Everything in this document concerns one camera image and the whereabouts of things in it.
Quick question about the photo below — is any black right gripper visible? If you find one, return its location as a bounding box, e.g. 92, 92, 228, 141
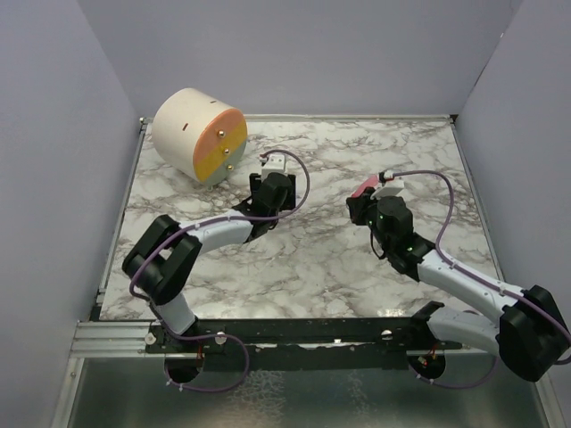
348, 186, 392, 252

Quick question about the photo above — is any pink strap keyring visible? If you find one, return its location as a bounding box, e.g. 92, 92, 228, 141
351, 175, 382, 198

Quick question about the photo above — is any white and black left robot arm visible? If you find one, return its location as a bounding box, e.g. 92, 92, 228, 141
121, 172, 296, 352

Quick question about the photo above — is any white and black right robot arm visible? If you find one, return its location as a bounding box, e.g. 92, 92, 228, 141
346, 187, 570, 382

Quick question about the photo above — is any cream cylinder with coloured face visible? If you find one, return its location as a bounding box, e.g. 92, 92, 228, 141
152, 87, 248, 186

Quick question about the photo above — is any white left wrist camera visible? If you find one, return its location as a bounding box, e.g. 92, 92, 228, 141
260, 153, 286, 181

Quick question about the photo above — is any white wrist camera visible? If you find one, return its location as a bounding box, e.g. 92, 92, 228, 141
260, 153, 286, 181
370, 170, 405, 200

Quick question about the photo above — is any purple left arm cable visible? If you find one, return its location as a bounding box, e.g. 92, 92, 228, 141
128, 149, 312, 393

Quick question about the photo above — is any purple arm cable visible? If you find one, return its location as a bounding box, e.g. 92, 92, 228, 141
128, 149, 312, 393
392, 170, 567, 389

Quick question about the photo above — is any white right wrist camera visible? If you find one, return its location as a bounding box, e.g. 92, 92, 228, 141
370, 170, 405, 200

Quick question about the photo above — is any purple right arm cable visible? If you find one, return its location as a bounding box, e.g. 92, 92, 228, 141
392, 170, 567, 389

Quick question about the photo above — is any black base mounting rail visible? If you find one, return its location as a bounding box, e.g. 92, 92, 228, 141
145, 302, 460, 372

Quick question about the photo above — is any aluminium table frame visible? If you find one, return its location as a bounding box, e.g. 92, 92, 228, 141
53, 116, 565, 427

